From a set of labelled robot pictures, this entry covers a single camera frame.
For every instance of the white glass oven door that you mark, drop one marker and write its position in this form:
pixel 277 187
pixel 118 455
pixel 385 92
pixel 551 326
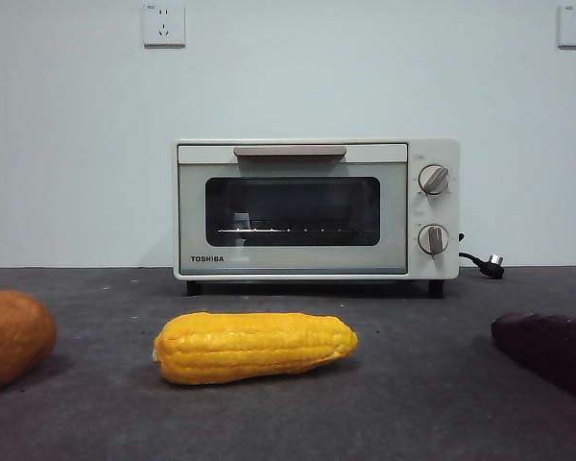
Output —
pixel 288 261

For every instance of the purple eggplant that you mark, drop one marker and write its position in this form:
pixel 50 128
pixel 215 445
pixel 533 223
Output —
pixel 552 348

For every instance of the beige round oven knob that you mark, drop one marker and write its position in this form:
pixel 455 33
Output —
pixel 433 239
pixel 434 179

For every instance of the white toaster oven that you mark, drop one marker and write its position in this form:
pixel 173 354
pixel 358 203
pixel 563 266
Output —
pixel 434 269

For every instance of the yellow corn cob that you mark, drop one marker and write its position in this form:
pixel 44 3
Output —
pixel 254 348

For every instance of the orange-brown sweet potato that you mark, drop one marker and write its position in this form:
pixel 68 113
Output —
pixel 9 336

